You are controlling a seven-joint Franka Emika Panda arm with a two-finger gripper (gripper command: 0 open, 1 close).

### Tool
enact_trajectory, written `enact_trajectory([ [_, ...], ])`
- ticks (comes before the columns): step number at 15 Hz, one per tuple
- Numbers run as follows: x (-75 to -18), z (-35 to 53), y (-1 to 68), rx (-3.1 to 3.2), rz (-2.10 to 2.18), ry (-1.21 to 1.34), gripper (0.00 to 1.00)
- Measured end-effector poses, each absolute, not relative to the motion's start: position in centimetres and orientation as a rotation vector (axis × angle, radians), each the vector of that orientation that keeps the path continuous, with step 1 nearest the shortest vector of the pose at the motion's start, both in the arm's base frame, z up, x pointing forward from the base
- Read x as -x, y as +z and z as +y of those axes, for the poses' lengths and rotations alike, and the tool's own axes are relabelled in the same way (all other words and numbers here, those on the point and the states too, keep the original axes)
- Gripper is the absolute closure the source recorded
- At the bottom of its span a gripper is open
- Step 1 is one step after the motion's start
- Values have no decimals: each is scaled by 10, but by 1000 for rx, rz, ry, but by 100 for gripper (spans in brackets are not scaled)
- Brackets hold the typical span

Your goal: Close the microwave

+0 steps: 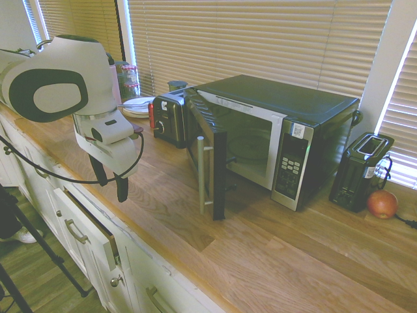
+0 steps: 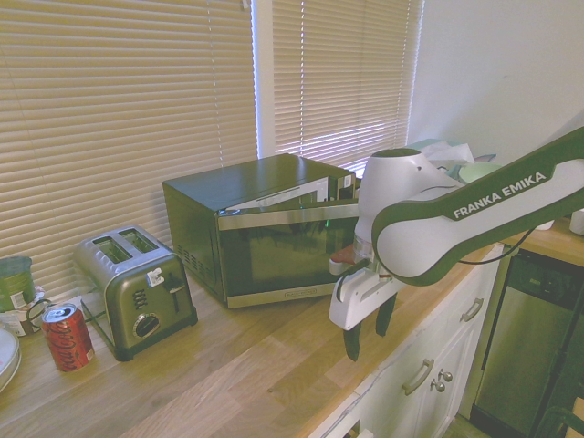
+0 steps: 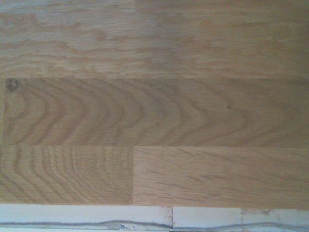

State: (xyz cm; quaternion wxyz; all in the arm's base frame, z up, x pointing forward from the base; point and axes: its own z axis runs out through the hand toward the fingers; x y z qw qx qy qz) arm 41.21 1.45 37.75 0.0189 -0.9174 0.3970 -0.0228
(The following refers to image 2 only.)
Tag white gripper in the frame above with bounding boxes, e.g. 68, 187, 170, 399
328, 260, 403, 363

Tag black toaster power cord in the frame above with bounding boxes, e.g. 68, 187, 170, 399
26, 297, 116, 355

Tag stainless dishwasher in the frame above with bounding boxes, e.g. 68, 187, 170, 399
469, 248, 584, 425

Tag white crumpled paper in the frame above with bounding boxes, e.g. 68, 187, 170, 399
422, 142, 475, 169

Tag silver drawer bar handle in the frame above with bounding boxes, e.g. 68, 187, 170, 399
459, 297, 485, 324

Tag black stainless microwave body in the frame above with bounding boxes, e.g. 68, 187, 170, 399
162, 152, 362, 308

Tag white plate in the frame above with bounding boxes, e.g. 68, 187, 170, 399
0, 326, 23, 393

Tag red Coca-Cola can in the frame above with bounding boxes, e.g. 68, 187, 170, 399
41, 302, 96, 373

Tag narrow beige window blind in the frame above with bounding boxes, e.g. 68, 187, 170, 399
271, 0, 425, 171

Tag wide beige window blind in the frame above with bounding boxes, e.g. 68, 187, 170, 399
0, 0, 258, 297

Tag green-labelled plastic container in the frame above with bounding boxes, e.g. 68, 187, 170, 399
0, 255, 36, 314

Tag microwave door with steel frame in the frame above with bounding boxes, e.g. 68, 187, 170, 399
215, 203, 362, 310

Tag white cabinet drawer front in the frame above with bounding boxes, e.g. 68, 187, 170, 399
360, 259, 502, 402

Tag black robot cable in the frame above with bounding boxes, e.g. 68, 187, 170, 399
457, 226, 535, 266

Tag mint green bowl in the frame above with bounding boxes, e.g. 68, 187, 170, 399
457, 162, 505, 185

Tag stainless two-slot toaster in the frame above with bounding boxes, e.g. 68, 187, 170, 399
72, 225, 199, 362

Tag white cabinet door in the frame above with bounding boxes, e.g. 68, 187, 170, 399
359, 321, 483, 438

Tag silver cabinet bar handle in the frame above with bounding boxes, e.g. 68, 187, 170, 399
401, 358, 436, 395

